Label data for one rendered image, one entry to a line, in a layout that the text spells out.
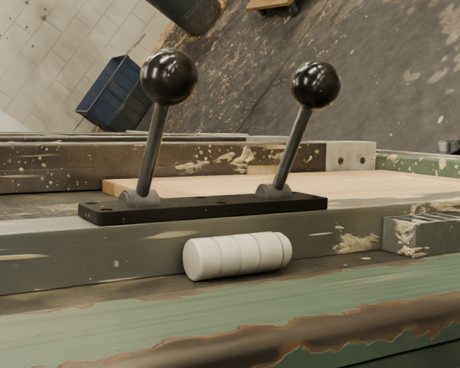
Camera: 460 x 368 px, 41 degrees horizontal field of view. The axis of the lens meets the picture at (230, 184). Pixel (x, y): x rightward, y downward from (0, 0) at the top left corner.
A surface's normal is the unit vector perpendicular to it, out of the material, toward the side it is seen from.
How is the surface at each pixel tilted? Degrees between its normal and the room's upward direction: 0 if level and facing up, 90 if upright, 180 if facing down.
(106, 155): 90
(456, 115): 0
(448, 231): 89
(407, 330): 90
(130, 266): 90
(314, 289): 55
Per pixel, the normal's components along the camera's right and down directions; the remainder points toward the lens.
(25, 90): 0.45, 0.18
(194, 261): -0.87, 0.04
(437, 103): -0.70, -0.55
